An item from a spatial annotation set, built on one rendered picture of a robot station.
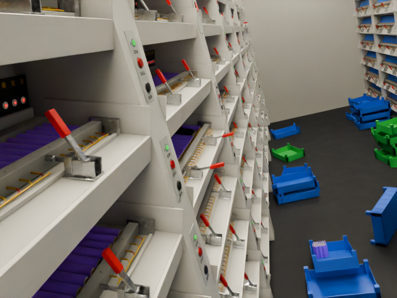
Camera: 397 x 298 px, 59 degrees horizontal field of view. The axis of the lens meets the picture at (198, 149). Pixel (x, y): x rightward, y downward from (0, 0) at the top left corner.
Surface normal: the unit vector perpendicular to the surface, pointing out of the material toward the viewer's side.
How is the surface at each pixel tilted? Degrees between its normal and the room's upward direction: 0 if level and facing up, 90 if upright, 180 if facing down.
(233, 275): 18
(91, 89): 90
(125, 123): 90
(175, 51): 90
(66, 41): 108
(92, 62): 90
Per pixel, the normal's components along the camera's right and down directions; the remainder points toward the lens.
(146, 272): 0.04, -0.94
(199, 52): -0.18, 0.32
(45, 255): 0.98, 0.09
